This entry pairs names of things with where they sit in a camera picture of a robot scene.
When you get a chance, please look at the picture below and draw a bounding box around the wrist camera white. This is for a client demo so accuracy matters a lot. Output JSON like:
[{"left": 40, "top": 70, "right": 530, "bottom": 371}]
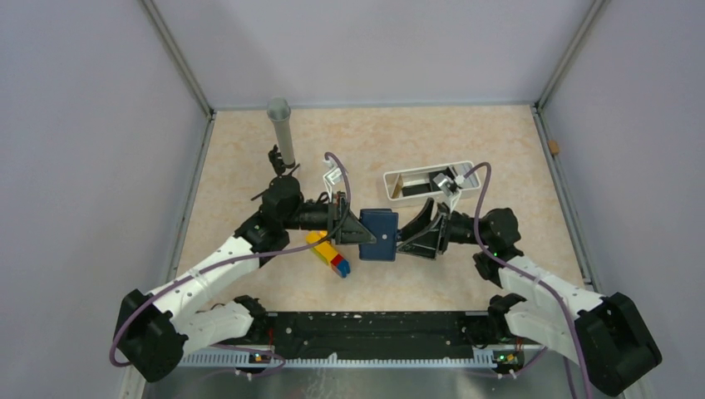
[
  {"left": 432, "top": 173, "right": 466, "bottom": 213},
  {"left": 323, "top": 159, "right": 343, "bottom": 199}
]

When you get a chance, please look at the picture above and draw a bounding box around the black card in tray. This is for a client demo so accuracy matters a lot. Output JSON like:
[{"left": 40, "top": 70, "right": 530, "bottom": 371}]
[{"left": 403, "top": 180, "right": 441, "bottom": 198}]

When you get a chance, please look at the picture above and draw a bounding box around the small brown cork piece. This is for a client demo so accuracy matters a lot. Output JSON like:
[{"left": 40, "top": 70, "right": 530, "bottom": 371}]
[{"left": 547, "top": 140, "right": 560, "bottom": 156}]

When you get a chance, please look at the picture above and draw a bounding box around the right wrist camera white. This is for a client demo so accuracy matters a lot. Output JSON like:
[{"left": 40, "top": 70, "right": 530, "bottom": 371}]
[{"left": 432, "top": 173, "right": 466, "bottom": 213}]

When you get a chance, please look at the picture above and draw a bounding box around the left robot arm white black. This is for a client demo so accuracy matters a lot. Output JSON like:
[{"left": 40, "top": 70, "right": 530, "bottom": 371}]
[{"left": 109, "top": 175, "right": 377, "bottom": 382}]

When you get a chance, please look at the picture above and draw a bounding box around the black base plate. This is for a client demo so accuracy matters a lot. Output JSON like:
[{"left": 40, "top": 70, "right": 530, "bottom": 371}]
[{"left": 231, "top": 311, "right": 544, "bottom": 362}]

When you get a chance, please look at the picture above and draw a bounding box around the black mini tripod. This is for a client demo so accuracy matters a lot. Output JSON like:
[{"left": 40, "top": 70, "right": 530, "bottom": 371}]
[{"left": 268, "top": 145, "right": 300, "bottom": 177}]

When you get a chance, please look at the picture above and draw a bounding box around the aluminium frame rail right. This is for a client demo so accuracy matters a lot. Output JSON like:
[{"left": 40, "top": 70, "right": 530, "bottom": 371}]
[{"left": 531, "top": 1, "right": 610, "bottom": 292}]

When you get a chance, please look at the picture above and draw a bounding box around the aluminium frame rail left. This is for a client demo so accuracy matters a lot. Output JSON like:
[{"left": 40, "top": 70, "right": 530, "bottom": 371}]
[{"left": 138, "top": 1, "right": 215, "bottom": 278}]

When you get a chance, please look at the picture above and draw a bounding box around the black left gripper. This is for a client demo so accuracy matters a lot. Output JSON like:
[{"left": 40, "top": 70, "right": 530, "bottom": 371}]
[{"left": 283, "top": 190, "right": 377, "bottom": 244}]

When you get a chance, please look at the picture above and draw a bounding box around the yellow green toy brick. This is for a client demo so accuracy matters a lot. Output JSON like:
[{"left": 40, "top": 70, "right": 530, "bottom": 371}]
[{"left": 306, "top": 230, "right": 343, "bottom": 268}]

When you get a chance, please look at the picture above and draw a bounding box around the dark blue card holder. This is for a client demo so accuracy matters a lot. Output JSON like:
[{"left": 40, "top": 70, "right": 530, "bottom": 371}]
[{"left": 358, "top": 209, "right": 399, "bottom": 262}]

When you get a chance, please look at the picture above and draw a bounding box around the white card tray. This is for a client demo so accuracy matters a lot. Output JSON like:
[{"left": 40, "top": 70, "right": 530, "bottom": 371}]
[{"left": 382, "top": 160, "right": 482, "bottom": 208}]

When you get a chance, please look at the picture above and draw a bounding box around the grey microphone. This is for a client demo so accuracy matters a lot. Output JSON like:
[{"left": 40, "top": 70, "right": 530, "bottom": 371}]
[{"left": 267, "top": 97, "right": 296, "bottom": 169}]

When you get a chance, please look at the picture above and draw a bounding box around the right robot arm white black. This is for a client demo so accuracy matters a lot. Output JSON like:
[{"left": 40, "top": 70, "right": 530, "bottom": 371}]
[{"left": 397, "top": 199, "right": 663, "bottom": 397}]

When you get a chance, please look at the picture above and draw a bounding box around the red blue toy brick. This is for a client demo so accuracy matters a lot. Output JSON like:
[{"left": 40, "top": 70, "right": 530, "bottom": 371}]
[{"left": 330, "top": 255, "right": 351, "bottom": 278}]

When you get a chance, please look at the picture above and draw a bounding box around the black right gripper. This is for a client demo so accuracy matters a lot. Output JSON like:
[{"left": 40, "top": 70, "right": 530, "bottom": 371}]
[{"left": 392, "top": 198, "right": 491, "bottom": 259}]

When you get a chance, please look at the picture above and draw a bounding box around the aluminium frame rail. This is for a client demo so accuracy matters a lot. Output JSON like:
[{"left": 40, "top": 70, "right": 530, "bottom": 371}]
[
  {"left": 138, "top": 1, "right": 215, "bottom": 278},
  {"left": 531, "top": 1, "right": 610, "bottom": 292}
]

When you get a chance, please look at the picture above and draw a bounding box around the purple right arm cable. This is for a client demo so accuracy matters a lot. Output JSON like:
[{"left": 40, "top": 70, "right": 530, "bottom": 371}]
[{"left": 460, "top": 161, "right": 594, "bottom": 399}]

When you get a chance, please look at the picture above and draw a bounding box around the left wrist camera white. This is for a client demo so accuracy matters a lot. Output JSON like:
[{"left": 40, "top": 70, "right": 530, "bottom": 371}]
[{"left": 323, "top": 159, "right": 343, "bottom": 199}]

